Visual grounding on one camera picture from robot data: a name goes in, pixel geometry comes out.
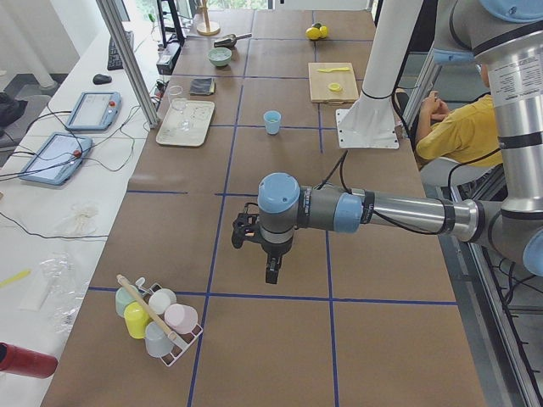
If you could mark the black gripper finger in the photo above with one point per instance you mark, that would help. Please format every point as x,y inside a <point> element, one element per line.
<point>277,263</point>
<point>271,270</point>

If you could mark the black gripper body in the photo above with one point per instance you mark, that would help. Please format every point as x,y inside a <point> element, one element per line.
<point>274,250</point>

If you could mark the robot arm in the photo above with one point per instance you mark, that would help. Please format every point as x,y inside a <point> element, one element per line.
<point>504,36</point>

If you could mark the pink cup in rack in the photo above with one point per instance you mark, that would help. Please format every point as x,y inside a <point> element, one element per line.
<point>181,318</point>

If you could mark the light blue cup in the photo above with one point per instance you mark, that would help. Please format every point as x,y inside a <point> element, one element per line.
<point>272,128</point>

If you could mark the grey cup in rack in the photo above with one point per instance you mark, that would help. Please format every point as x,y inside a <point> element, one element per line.
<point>156,342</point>

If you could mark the yellow cup in rack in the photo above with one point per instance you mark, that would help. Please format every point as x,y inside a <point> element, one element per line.
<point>136,319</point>

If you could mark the green cup in rack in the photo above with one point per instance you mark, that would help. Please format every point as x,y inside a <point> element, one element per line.
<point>122,300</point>

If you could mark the lemon slice on board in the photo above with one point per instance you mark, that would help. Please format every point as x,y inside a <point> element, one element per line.
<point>335,87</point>

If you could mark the whole yellow lemon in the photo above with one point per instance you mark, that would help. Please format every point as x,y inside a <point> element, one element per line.
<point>323,31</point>

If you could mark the cream bear tray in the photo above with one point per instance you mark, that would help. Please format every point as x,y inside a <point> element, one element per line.
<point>199,113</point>

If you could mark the wooden cutting board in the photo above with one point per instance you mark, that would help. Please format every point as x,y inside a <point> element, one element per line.
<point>319,93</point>

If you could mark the clear wine glass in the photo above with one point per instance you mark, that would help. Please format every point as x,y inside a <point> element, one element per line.
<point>178,103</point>

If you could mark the grey folded cloth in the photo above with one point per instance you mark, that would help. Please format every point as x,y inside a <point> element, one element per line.
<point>202,86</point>

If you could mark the yellow plastic knife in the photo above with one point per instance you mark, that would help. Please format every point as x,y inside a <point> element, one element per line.
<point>334,69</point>

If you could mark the white gloves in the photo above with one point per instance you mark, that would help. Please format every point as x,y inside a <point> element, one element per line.
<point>82,220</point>

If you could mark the green bowl with ice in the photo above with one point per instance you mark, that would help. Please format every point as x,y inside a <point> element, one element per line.
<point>220,56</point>

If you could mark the metal ice scoop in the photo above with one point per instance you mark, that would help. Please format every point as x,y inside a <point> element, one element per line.
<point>230,41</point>

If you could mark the crumpled clear plastic bag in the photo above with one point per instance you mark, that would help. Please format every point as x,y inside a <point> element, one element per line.
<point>66,286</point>

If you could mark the far blue teach pendant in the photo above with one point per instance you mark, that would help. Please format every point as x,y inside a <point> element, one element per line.
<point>94,111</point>

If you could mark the blue teach pendant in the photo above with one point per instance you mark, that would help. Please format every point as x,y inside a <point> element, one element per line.
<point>94,111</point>
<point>57,159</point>

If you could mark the person in yellow shirt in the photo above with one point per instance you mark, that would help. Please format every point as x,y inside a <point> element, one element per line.
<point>466,134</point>

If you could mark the wooden mug tree stand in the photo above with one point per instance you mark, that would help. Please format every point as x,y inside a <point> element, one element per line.
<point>207,27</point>

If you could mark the near blue teach pendant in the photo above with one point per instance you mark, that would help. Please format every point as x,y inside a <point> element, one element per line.
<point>57,159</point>

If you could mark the black computer mouse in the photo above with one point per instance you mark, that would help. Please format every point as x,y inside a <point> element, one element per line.
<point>101,79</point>

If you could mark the black keyboard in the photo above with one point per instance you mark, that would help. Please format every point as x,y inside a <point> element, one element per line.
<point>114,60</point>

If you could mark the red bottle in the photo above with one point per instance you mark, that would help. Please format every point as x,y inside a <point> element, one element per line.
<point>26,362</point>

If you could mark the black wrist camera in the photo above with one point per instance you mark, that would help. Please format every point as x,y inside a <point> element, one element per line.
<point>245,227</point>

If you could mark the white wire cup rack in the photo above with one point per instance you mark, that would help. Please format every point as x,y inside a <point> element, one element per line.
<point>184,341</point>

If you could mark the wooden rack handle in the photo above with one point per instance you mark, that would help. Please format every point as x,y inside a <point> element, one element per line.
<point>123,281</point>

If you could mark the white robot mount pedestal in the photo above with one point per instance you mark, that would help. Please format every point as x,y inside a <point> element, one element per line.
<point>370,121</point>

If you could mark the aluminium frame post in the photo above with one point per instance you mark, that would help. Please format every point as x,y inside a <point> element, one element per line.
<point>111,17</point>

